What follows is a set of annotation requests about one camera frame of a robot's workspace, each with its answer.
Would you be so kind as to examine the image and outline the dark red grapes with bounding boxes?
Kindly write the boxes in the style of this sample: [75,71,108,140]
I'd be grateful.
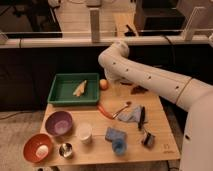
[131,86,148,95]

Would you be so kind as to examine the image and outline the black white small object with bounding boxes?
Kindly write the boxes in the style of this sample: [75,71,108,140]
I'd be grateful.
[141,132,155,148]

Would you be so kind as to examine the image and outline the white angled post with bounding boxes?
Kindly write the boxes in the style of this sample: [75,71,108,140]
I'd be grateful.
[182,6,205,41]

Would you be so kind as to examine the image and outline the black marker pen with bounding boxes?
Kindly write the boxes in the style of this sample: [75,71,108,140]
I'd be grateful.
[138,107,145,130]

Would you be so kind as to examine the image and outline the white vertical post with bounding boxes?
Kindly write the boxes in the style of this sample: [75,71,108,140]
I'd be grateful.
[90,8,100,43]

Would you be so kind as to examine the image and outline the orange fruit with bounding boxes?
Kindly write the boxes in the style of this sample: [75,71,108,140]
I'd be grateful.
[99,79,109,90]

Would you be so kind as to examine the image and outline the white paper cup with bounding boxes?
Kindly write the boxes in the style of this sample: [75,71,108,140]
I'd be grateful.
[76,123,92,144]

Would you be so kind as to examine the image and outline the blue plastic cup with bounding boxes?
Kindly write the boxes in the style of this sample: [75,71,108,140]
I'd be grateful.
[112,139,127,155]

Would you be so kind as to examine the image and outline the yellow banana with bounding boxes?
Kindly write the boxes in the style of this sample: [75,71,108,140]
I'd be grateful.
[73,80,87,97]

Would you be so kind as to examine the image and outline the blue grey cloth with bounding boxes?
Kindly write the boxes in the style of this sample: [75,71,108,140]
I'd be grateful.
[118,105,143,123]

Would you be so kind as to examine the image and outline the white horizontal rail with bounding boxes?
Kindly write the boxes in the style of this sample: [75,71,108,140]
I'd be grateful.
[0,35,211,49]

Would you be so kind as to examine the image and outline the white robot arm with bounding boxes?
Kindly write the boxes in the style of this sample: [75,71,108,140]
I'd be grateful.
[98,41,213,171]

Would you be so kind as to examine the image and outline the small metal cup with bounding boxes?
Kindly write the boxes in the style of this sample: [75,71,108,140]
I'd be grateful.
[59,143,73,159]

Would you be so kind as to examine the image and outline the purple bowl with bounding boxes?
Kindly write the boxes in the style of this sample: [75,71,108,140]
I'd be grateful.
[45,111,73,137]

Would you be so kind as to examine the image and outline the white egg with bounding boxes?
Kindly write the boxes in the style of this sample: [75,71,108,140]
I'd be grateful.
[36,145,48,158]

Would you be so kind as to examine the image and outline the red bowl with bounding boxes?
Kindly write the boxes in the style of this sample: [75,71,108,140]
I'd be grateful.
[23,134,53,163]

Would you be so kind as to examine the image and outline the green plastic tray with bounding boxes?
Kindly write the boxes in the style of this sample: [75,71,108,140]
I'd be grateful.
[47,73,100,106]

